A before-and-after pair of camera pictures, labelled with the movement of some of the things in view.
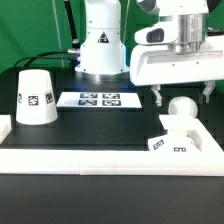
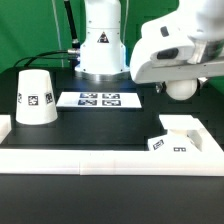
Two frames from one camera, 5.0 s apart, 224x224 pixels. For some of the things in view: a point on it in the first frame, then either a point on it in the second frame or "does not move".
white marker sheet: [99, 100] does not move
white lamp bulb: [182, 106] to [181, 89]
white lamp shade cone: [36, 104] does not move
